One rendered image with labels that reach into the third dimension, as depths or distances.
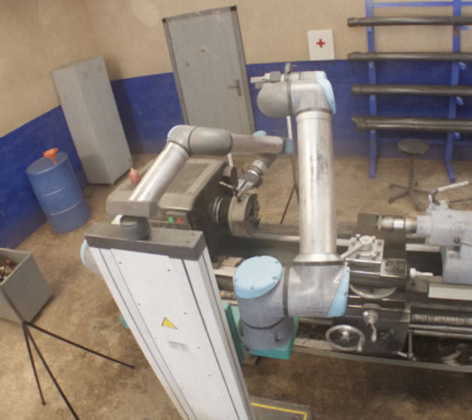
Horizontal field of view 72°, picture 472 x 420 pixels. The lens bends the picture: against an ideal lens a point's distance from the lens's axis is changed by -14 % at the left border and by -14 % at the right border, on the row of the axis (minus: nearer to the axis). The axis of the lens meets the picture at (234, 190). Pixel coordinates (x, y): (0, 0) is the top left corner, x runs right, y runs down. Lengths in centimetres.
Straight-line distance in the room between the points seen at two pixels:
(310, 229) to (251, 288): 23
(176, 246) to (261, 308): 35
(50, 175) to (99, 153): 112
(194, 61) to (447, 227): 417
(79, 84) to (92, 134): 74
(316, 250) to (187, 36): 447
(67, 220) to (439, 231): 409
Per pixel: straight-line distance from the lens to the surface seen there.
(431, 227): 197
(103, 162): 546
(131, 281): 106
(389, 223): 197
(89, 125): 530
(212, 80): 524
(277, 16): 480
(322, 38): 460
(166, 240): 88
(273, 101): 119
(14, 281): 356
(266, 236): 237
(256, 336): 119
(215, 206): 212
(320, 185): 108
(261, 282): 104
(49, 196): 467
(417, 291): 197
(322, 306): 106
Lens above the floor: 228
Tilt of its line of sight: 30 degrees down
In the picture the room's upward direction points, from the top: 11 degrees counter-clockwise
